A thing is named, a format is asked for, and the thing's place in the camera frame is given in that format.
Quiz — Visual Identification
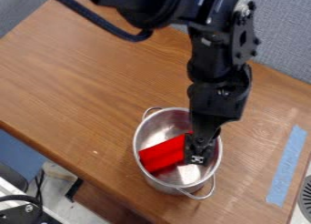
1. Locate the blue tape strip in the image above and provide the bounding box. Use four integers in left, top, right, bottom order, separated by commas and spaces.
265, 125, 306, 207

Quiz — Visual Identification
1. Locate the black device with handle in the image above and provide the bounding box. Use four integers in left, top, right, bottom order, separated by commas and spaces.
0, 195, 62, 224

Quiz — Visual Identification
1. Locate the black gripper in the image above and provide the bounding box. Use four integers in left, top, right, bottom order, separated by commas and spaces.
182, 65, 250, 167

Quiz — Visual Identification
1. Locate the silver metal pot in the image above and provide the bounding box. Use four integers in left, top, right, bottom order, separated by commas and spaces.
132, 107, 222, 200

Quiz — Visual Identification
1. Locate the red rectangular block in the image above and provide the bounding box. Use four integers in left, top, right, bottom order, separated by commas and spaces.
138, 131, 192, 173

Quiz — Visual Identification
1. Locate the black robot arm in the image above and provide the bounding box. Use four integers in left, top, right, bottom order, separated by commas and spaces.
55, 0, 261, 166

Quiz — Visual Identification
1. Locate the grey fan grille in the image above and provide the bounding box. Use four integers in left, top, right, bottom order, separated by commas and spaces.
297, 175, 311, 222

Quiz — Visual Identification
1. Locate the black cable under table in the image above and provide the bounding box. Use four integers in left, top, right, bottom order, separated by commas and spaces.
33, 168, 46, 205

